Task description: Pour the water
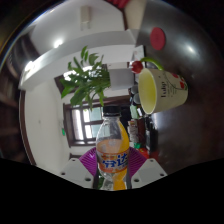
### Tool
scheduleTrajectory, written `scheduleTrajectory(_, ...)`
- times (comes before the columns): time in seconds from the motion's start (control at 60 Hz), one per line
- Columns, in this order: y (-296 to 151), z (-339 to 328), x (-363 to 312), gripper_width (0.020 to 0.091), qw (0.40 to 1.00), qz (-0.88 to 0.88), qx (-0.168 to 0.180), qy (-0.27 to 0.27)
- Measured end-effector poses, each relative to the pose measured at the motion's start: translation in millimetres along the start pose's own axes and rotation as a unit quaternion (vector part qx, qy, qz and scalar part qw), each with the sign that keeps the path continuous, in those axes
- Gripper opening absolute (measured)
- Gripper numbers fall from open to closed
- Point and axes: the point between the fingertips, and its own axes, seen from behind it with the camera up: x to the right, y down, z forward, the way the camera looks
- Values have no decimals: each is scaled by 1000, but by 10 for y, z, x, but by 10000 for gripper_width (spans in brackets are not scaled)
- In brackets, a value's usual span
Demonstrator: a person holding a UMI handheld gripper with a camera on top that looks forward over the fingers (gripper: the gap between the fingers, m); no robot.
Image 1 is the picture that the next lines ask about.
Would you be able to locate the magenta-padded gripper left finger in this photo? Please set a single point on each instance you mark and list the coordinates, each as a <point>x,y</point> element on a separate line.
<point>87,161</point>

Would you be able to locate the green box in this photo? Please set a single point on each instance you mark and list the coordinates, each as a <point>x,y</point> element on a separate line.
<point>136,145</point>

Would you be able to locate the brown tray of small jars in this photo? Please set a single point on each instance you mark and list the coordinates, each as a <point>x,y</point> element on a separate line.
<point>133,130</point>

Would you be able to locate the cream mug with flower print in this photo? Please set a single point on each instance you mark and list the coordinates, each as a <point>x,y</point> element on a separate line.
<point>170,91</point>

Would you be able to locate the dark wooden glazed double door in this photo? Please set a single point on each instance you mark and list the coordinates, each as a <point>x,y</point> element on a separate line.
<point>83,123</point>

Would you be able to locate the glowing wall lamp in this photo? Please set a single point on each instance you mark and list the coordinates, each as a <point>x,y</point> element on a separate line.
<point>58,43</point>

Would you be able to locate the grey-headed microphone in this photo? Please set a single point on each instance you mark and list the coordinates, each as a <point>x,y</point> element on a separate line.
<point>135,90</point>
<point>136,99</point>

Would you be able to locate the red carpeted staircase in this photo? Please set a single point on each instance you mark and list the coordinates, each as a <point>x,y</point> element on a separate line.
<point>118,3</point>

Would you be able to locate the clear orange soda bottle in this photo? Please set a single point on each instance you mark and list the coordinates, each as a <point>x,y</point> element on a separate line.
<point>112,156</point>

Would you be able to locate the flat round red coaster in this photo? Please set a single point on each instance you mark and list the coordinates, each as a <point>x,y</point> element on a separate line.
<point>157,38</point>

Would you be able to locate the green notebook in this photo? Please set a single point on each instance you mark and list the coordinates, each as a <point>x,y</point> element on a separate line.
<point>134,112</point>

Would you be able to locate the green exit sign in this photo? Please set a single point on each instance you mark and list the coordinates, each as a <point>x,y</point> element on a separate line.
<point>63,132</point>

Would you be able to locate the flat black box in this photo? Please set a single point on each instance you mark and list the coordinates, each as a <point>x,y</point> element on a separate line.
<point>150,133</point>

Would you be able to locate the leafy plant in white pot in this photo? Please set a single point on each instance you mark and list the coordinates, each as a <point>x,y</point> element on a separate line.
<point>121,79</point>

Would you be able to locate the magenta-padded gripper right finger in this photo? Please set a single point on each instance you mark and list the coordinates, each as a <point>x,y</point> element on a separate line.
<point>138,163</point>

